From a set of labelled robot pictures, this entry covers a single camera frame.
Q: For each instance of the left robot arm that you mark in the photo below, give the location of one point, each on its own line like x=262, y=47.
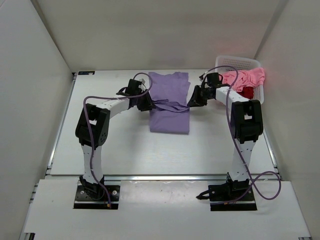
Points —
x=93, y=125

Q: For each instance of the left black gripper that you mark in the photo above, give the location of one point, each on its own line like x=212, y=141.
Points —
x=148, y=104

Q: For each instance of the white plastic laundry basket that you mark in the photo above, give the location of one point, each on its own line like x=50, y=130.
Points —
x=225, y=63

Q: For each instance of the dark label sticker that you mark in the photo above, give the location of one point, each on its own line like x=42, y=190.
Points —
x=86, y=73

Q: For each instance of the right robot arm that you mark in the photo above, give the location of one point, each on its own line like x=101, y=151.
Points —
x=244, y=118

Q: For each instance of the pink t shirt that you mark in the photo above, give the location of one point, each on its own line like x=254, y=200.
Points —
x=246, y=78

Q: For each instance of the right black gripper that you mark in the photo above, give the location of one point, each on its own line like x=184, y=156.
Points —
x=197, y=101

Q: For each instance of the red t shirt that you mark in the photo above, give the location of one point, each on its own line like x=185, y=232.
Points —
x=247, y=92

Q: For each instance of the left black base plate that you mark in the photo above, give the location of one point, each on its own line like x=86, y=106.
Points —
x=86, y=201

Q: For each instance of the aluminium rail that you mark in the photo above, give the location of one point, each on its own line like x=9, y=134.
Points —
x=170, y=177

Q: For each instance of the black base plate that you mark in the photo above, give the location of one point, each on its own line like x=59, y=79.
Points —
x=86, y=201
x=222, y=199

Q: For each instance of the purple t shirt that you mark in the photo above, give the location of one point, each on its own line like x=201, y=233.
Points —
x=169, y=95

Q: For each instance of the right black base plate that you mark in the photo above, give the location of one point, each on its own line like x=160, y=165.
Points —
x=222, y=199

